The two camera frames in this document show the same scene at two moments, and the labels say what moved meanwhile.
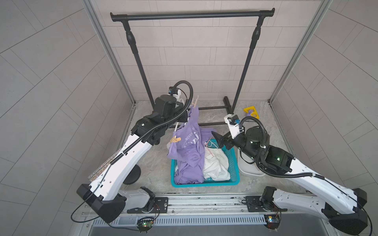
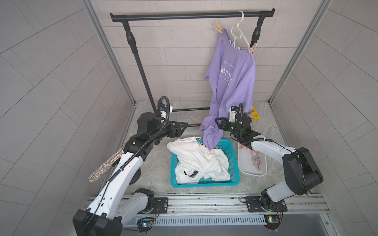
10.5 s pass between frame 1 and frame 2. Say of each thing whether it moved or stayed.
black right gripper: moved
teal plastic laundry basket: stayed
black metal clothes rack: stayed
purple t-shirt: moved
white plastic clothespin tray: stayed
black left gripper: moved
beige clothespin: moved
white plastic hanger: moved
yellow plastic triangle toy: stayed
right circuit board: stayed
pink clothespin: moved
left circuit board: stayed
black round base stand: stayed
